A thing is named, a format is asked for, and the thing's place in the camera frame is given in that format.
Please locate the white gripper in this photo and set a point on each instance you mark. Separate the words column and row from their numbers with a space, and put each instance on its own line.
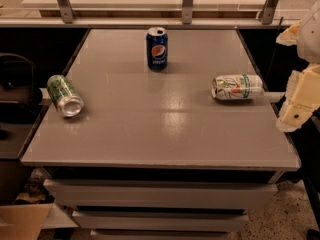
column 310, row 37

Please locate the white 7up can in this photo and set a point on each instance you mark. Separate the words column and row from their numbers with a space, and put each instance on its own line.
column 236, row 87

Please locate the middle metal bracket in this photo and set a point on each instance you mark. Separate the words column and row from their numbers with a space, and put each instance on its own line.
column 186, row 12

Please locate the blue Pepsi can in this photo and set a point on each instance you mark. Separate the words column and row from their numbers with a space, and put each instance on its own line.
column 157, row 48

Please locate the green soda can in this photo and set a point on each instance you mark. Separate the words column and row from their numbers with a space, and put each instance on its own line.
column 64, row 96

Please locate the metal bracket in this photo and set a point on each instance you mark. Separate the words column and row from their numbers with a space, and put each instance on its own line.
column 186, row 12
column 66, row 11
column 267, row 14

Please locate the left metal bracket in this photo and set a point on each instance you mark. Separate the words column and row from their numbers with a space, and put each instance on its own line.
column 66, row 11

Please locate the grey drawer cabinet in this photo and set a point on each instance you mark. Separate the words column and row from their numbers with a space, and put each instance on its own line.
column 161, row 203

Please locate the right metal bracket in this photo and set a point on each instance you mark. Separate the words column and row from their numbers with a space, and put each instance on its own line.
column 267, row 14

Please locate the cardboard box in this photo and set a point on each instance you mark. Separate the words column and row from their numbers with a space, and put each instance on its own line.
column 22, row 222

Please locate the black chair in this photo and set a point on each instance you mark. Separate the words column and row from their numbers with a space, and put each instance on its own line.
column 18, row 80

